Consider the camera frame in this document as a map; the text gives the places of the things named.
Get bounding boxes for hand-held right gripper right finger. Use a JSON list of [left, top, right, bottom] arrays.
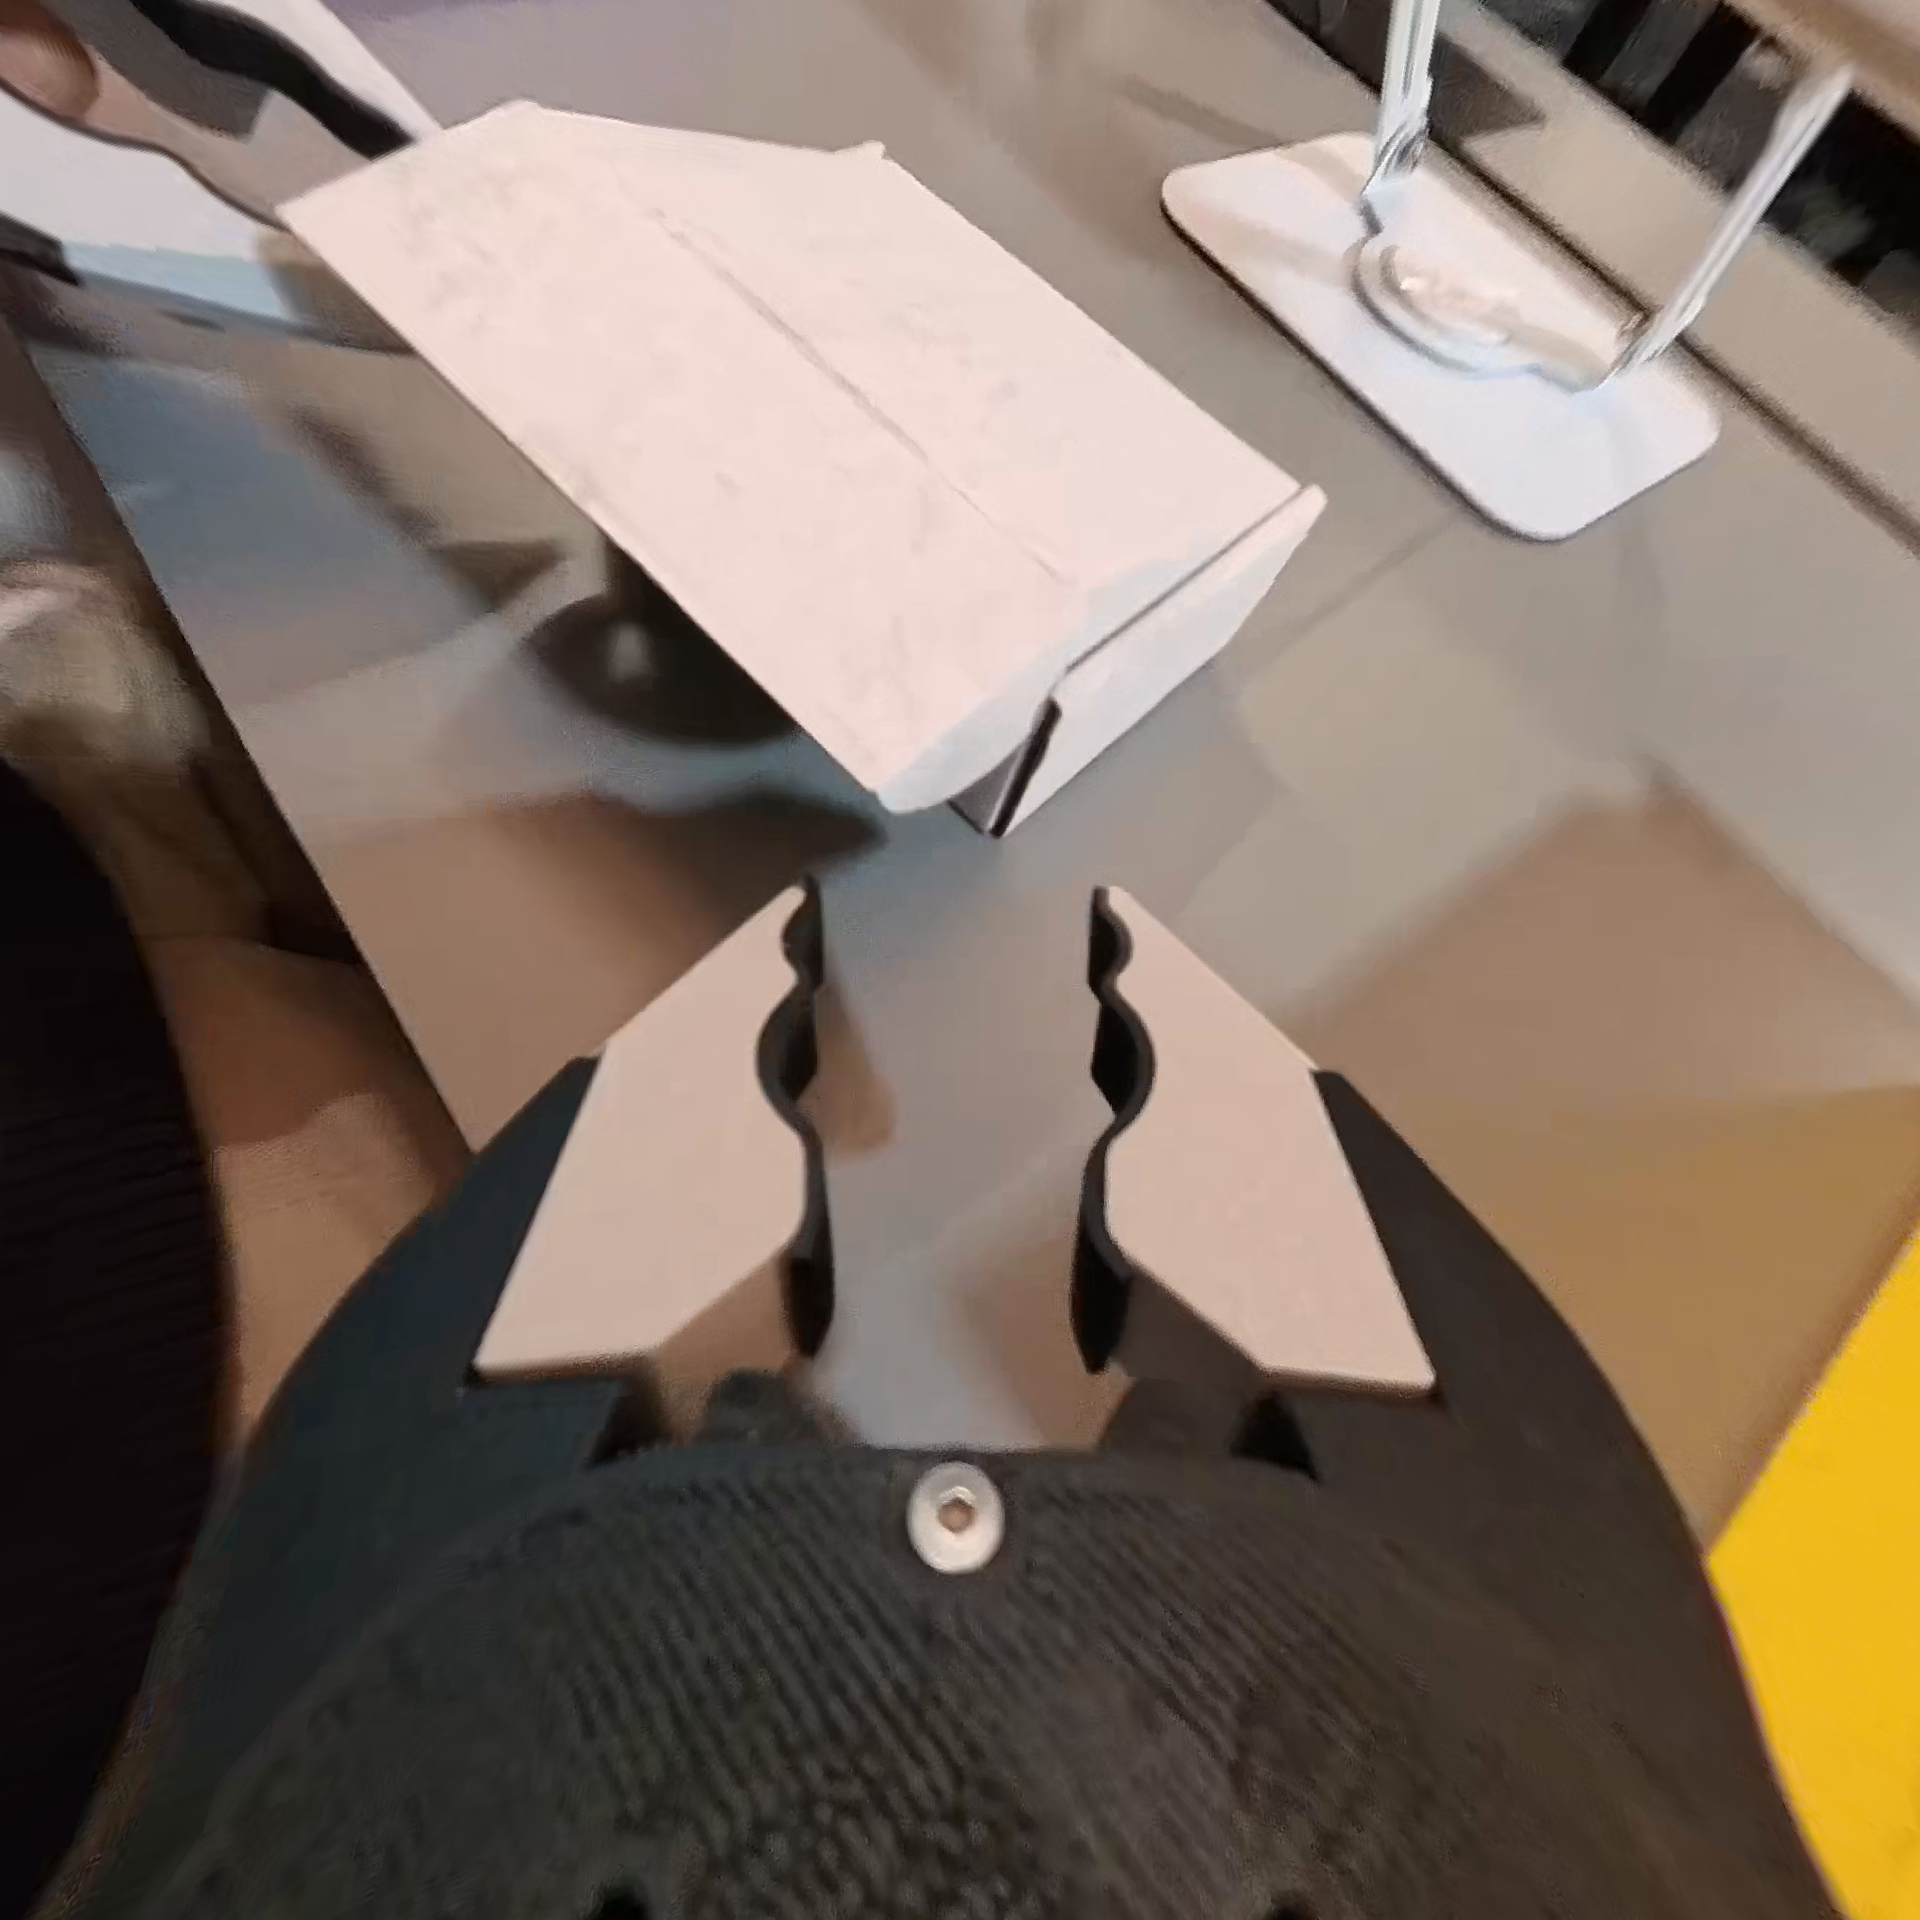
[[1071, 884, 1437, 1404]]

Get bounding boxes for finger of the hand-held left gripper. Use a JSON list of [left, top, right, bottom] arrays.
[[0, 76, 409, 353], [127, 0, 441, 159]]

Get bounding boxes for yellow plastic bin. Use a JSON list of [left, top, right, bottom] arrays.
[[1709, 1229, 1920, 1920]]

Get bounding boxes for person's dark clothing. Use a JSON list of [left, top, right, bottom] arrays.
[[0, 765, 226, 1906]]

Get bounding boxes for person's left hand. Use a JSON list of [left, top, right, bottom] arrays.
[[0, 18, 105, 126]]

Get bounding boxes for white cardboard mailer box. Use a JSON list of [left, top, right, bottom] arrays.
[[276, 95, 1327, 839]]

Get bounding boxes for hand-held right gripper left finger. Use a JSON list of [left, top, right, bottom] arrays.
[[470, 884, 833, 1384]]

